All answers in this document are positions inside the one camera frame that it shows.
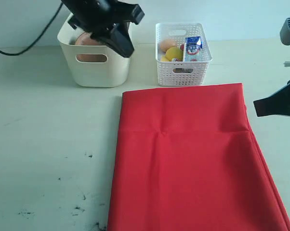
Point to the red tablecloth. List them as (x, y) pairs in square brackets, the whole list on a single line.
[(187, 160)]

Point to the blue white milk carton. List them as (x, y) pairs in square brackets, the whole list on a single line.
[(193, 48)]

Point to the yellow lemon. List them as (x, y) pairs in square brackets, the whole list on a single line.
[(174, 53)]

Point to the brown wooden plate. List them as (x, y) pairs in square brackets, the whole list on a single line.
[(85, 40)]

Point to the white perforated plastic basket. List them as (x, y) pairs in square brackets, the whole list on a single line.
[(175, 73)]

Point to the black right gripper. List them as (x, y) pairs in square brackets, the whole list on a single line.
[(276, 104)]

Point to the brown egg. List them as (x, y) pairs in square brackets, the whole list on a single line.
[(166, 44)]

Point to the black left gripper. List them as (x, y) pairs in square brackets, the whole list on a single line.
[(106, 19)]

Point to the cream plastic tub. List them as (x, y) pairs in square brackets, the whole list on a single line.
[(111, 73)]

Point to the yellow cheese wedge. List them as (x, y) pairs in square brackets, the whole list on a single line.
[(164, 59)]

